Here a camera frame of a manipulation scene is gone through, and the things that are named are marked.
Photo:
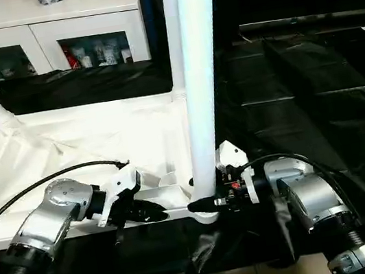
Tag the white plastic table top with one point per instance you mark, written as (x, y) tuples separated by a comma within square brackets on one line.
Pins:
[(82, 142)]

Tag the dark metal bar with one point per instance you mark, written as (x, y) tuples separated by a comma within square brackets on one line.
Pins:
[(309, 18)]

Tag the white sideboard cabinet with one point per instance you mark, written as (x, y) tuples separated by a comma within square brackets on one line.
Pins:
[(29, 25)]

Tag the white cup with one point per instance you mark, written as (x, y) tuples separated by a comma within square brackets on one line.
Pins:
[(126, 55), (87, 61)]

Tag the blue upright panel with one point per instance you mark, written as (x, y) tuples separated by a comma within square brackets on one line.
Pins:
[(149, 17)]

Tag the red carton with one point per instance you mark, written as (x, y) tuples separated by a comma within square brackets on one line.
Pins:
[(70, 59)]

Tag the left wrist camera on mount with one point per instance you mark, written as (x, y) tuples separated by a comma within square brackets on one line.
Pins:
[(119, 188)]

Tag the black mat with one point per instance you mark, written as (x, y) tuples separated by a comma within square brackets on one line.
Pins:
[(303, 107)]

